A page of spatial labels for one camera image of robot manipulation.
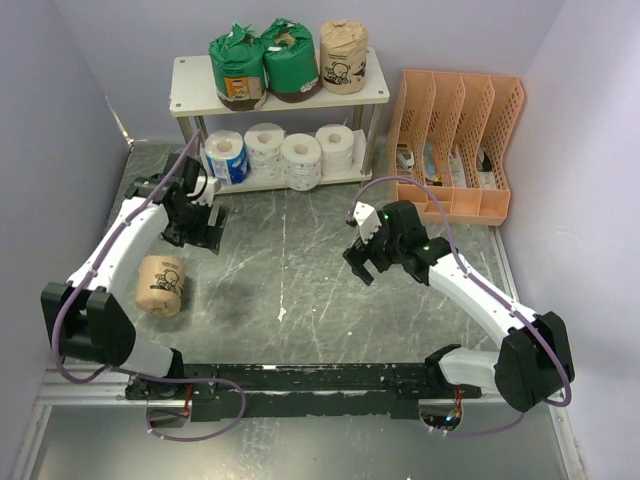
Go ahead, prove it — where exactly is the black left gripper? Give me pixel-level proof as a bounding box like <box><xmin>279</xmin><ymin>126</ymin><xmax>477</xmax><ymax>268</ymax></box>
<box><xmin>161</xmin><ymin>197</ymin><xmax>230</xmax><ymax>254</ymax></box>

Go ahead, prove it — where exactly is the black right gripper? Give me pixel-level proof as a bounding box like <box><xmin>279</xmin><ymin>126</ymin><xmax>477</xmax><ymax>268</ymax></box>
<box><xmin>343</xmin><ymin>211</ymin><xmax>404</xmax><ymax>284</ymax></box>

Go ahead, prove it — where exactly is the blue paper roll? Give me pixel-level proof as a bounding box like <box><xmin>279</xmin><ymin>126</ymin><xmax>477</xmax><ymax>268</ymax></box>
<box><xmin>204</xmin><ymin>130</ymin><xmax>249</xmax><ymax>185</ymax></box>

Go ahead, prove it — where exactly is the white floral roll front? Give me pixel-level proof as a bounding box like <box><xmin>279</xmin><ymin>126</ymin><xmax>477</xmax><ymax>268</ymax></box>
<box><xmin>244</xmin><ymin>123</ymin><xmax>285</xmax><ymax>179</ymax></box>

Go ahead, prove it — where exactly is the white unwrapped loose-end roll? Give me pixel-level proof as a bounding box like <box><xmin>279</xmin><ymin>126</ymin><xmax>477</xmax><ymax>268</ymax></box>
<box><xmin>315</xmin><ymin>124</ymin><xmax>356</xmax><ymax>176</ymax></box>

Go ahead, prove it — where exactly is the green torn roll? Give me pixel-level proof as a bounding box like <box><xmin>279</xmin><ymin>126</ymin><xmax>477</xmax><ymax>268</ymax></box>
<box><xmin>208</xmin><ymin>23</ymin><xmax>267</xmax><ymax>111</ymax></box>

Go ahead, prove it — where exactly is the green paper roll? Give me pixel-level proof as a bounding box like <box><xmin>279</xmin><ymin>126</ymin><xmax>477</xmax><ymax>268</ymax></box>
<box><xmin>260</xmin><ymin>18</ymin><xmax>321</xmax><ymax>103</ymax></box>

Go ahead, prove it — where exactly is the brown cartoon paper roll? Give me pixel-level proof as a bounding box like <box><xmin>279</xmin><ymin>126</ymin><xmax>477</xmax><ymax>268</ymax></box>
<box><xmin>320</xmin><ymin>20</ymin><xmax>368</xmax><ymax>95</ymax></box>

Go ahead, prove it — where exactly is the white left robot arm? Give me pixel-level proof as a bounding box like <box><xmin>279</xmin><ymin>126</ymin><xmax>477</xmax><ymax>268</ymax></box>
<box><xmin>41</xmin><ymin>153</ymin><xmax>229</xmax><ymax>399</ymax></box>

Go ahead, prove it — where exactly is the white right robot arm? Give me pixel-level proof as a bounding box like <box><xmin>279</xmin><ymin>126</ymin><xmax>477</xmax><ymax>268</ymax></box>
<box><xmin>343</xmin><ymin>201</ymin><xmax>575</xmax><ymax>412</ymax></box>

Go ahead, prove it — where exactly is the grey two-tier shelf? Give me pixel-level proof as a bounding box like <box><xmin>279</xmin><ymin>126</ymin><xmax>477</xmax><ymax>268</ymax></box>
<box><xmin>169</xmin><ymin>47</ymin><xmax>390</xmax><ymax>185</ymax></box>

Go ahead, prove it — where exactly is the orange plastic file organizer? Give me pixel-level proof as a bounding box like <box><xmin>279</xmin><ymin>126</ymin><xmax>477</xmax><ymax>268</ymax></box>
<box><xmin>387</xmin><ymin>70</ymin><xmax>525</xmax><ymax>226</ymax></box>

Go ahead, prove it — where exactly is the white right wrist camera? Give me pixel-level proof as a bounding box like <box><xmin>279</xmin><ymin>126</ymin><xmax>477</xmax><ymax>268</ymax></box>
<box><xmin>352</xmin><ymin>201</ymin><xmax>382</xmax><ymax>244</ymax></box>

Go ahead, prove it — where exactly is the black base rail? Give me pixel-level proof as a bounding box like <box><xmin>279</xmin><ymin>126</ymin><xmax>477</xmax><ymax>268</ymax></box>
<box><xmin>125</xmin><ymin>362</ymin><xmax>481</xmax><ymax>422</ymax></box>

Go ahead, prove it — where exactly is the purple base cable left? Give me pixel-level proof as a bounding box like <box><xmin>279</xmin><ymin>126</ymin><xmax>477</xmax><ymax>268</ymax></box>
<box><xmin>124</xmin><ymin>375</ymin><xmax>247</xmax><ymax>442</ymax></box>

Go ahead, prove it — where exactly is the aluminium frame rail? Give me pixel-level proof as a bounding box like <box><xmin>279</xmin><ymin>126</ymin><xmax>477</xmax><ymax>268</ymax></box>
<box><xmin>35</xmin><ymin>362</ymin><xmax>564</xmax><ymax>407</ymax></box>

